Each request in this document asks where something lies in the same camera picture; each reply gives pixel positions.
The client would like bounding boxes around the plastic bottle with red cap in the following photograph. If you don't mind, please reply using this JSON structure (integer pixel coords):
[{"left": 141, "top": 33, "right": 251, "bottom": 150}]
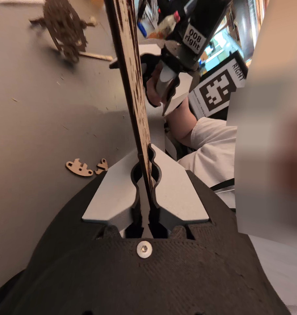
[{"left": 155, "top": 12, "right": 181, "bottom": 38}]

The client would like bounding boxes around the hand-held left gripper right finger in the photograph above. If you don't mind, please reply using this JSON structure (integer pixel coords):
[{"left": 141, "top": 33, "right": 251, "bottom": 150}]
[{"left": 150, "top": 144, "right": 210, "bottom": 232}]

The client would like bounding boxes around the thin wooden stick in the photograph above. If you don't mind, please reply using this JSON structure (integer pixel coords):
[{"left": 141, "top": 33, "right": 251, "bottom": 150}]
[{"left": 79, "top": 50, "right": 113, "bottom": 62}]

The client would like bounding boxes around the laser-cut wooden parts sheet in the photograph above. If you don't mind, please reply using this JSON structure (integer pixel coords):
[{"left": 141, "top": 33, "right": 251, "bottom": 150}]
[{"left": 104, "top": 0, "right": 156, "bottom": 198}]

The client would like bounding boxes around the person's right hand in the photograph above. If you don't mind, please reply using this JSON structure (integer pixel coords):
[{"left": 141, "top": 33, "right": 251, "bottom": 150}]
[{"left": 145, "top": 64, "right": 165, "bottom": 107}]

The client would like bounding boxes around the black shoulder strap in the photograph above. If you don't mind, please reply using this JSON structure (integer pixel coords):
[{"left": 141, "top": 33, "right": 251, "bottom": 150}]
[{"left": 209, "top": 178, "right": 235, "bottom": 193}]

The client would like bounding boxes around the wooden gear model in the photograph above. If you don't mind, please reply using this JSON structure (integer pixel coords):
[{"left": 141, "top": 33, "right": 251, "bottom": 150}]
[{"left": 29, "top": 0, "right": 98, "bottom": 63}]

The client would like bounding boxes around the oval wooden part with slots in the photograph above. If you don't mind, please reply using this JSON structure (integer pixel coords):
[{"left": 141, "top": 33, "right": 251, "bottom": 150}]
[{"left": 65, "top": 158, "right": 94, "bottom": 177}]

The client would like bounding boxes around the small wooden part with slots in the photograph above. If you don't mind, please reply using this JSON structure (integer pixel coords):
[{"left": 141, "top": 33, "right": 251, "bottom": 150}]
[{"left": 94, "top": 158, "right": 109, "bottom": 175}]

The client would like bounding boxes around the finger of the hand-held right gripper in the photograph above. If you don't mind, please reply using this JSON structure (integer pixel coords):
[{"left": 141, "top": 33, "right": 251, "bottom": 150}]
[{"left": 163, "top": 72, "right": 201, "bottom": 116}]

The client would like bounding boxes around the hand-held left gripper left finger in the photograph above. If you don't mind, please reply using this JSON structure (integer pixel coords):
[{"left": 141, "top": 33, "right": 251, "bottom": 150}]
[{"left": 82, "top": 150, "right": 140, "bottom": 231}]

